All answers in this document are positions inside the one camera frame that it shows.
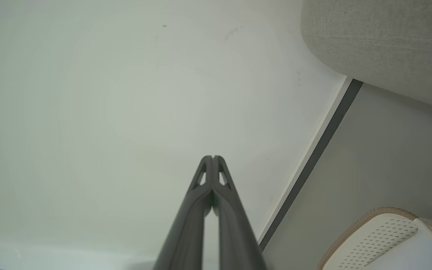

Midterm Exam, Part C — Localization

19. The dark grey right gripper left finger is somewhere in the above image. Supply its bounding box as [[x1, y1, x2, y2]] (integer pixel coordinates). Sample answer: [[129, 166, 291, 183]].
[[153, 156, 213, 270]]

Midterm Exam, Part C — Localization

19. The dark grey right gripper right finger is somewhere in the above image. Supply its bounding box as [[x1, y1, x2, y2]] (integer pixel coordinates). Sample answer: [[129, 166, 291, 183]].
[[212, 156, 268, 270]]

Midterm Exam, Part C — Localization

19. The white perforated laundry basket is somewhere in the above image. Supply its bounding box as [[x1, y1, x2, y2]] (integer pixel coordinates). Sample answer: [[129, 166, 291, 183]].
[[316, 207, 432, 270]]

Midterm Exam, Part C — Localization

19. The white and black baseboard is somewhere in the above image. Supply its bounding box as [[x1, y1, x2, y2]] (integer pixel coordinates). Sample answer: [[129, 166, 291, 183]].
[[256, 76, 364, 251]]

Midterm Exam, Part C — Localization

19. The grey fabric sofa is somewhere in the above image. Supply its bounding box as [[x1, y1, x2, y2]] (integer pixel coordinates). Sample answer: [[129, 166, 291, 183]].
[[301, 0, 432, 114]]

